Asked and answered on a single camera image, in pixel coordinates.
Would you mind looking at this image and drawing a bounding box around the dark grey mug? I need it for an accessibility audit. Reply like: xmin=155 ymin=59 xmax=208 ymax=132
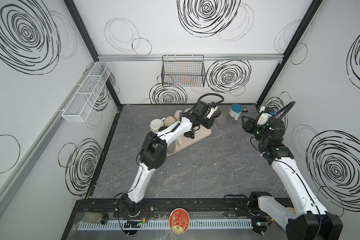
xmin=212 ymin=107 xmax=227 ymax=127

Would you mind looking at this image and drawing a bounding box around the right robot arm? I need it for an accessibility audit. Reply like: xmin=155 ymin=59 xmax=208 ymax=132
xmin=241 ymin=101 xmax=343 ymax=240

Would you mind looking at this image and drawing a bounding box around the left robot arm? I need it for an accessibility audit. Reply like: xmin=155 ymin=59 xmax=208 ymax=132
xmin=121 ymin=100 xmax=218 ymax=216

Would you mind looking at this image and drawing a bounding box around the pink mug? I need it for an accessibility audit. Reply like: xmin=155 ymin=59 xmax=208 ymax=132
xmin=174 ymin=110 xmax=183 ymax=121

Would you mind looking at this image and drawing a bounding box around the cream and orange mug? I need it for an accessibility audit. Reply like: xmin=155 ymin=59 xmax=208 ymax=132
xmin=163 ymin=116 xmax=177 ymax=127

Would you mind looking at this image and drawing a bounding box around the teal lidded white mug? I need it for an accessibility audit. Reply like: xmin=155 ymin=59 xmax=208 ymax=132
xmin=229 ymin=104 xmax=243 ymax=121

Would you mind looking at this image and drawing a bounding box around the white ribbed mug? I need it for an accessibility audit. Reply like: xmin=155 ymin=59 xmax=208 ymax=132
xmin=150 ymin=119 xmax=164 ymax=133

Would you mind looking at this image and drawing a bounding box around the beige tray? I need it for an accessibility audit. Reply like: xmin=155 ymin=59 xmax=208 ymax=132
xmin=167 ymin=126 xmax=212 ymax=157

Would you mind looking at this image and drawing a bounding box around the red round tin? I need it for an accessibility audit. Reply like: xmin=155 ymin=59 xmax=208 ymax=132
xmin=169 ymin=208 xmax=190 ymax=234

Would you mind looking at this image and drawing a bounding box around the white mesh shelf basket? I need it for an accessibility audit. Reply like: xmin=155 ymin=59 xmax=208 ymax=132
xmin=62 ymin=62 xmax=113 ymax=123

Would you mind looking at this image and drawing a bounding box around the black wire basket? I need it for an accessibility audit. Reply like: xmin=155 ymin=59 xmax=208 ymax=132
xmin=161 ymin=60 xmax=207 ymax=88

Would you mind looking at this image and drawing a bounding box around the aluminium wall rail rear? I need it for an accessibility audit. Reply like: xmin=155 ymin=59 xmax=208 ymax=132
xmin=98 ymin=54 xmax=284 ymax=62

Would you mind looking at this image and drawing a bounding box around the aluminium wall rail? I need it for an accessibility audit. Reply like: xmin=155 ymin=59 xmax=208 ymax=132
xmin=0 ymin=62 xmax=98 ymax=218
xmin=98 ymin=54 xmax=284 ymax=62

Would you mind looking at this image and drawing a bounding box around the white cable duct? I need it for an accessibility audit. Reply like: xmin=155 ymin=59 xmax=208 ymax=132
xmin=78 ymin=219 xmax=253 ymax=231

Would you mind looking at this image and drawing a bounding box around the black corner frame post right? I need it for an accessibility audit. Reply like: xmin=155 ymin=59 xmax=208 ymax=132
xmin=256 ymin=0 xmax=323 ymax=108

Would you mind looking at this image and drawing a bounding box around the black corner frame post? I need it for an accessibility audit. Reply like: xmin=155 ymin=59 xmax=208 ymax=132
xmin=256 ymin=0 xmax=323 ymax=108
xmin=64 ymin=0 xmax=122 ymax=110

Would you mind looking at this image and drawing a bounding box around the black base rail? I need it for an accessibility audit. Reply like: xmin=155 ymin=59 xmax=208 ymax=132
xmin=73 ymin=196 xmax=255 ymax=215

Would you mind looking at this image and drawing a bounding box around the black corner frame post left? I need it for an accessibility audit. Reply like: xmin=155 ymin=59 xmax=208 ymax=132
xmin=64 ymin=0 xmax=122 ymax=110

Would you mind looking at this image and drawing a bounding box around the aluminium wall rail left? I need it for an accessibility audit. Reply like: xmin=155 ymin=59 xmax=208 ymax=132
xmin=0 ymin=62 xmax=98 ymax=218

